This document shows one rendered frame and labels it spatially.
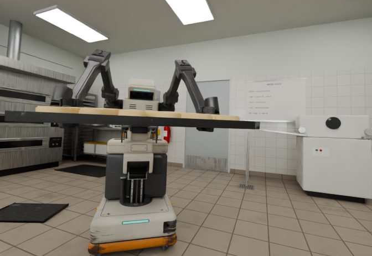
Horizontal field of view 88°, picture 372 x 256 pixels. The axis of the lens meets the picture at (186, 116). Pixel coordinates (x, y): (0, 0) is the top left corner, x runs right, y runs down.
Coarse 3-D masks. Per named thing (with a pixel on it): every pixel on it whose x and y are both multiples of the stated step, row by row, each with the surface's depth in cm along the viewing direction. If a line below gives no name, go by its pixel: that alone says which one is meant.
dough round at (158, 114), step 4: (156, 112) 35; (160, 112) 34; (164, 112) 34; (168, 112) 36; (156, 116) 34; (160, 116) 34; (164, 116) 34; (168, 116) 34; (172, 116) 34; (176, 116) 34; (180, 116) 35
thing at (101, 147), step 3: (96, 144) 471; (99, 144) 468; (102, 144) 462; (105, 144) 459; (96, 147) 470; (99, 147) 467; (102, 147) 463; (105, 147) 460; (96, 150) 469; (99, 150) 466; (102, 150) 462; (105, 150) 459; (96, 153) 469; (99, 153) 465; (102, 153) 461; (105, 153) 458
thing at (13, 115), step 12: (12, 120) 26; (24, 120) 27; (36, 120) 27; (48, 120) 27; (60, 120) 28; (72, 120) 28; (84, 120) 29; (96, 120) 29; (108, 120) 29; (120, 120) 30; (132, 120) 30; (144, 120) 31; (156, 120) 31; (168, 120) 32; (180, 120) 32; (192, 120) 33; (204, 120) 33; (216, 120) 34; (228, 120) 34
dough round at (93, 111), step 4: (80, 108) 31; (84, 108) 30; (88, 108) 30; (92, 108) 33; (80, 112) 31; (84, 112) 30; (88, 112) 30; (92, 112) 30; (96, 112) 30; (100, 112) 31; (104, 112) 31; (108, 112) 32
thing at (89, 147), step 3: (84, 144) 486; (87, 144) 482; (90, 144) 478; (93, 144) 474; (84, 147) 486; (87, 147) 481; (90, 147) 477; (93, 147) 473; (84, 150) 485; (87, 150) 480; (90, 150) 476; (93, 150) 473; (93, 153) 474
